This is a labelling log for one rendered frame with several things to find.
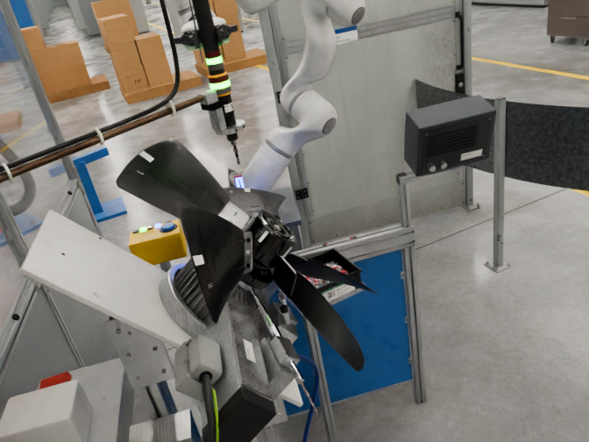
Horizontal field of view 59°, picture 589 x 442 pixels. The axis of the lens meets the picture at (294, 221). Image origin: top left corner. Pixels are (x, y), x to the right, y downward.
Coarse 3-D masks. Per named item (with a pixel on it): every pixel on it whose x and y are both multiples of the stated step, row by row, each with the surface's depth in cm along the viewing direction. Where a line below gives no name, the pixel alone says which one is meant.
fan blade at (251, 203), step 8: (240, 192) 150; (248, 192) 151; (256, 192) 152; (264, 192) 153; (272, 192) 155; (232, 200) 146; (240, 200) 145; (248, 200) 145; (256, 200) 145; (264, 200) 146; (272, 200) 147; (280, 200) 149; (240, 208) 141; (248, 208) 140; (256, 208) 140; (264, 208) 141; (272, 208) 141
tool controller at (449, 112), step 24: (480, 96) 170; (408, 120) 168; (432, 120) 163; (456, 120) 162; (480, 120) 164; (408, 144) 173; (432, 144) 166; (456, 144) 168; (480, 144) 171; (432, 168) 170
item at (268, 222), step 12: (264, 216) 123; (252, 228) 118; (264, 228) 117; (288, 228) 127; (252, 240) 118; (264, 240) 117; (276, 240) 117; (288, 240) 118; (252, 252) 118; (264, 252) 117; (276, 252) 118; (288, 252) 120; (252, 264) 120; (264, 264) 119; (252, 276) 118; (264, 276) 122
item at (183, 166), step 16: (160, 144) 126; (176, 144) 128; (144, 160) 120; (160, 160) 122; (176, 160) 124; (192, 160) 126; (128, 176) 116; (160, 176) 119; (176, 176) 121; (192, 176) 123; (208, 176) 125; (128, 192) 114; (144, 192) 116; (160, 192) 118; (176, 192) 119; (192, 192) 121; (208, 192) 122; (224, 192) 124; (160, 208) 116; (176, 208) 118; (208, 208) 121
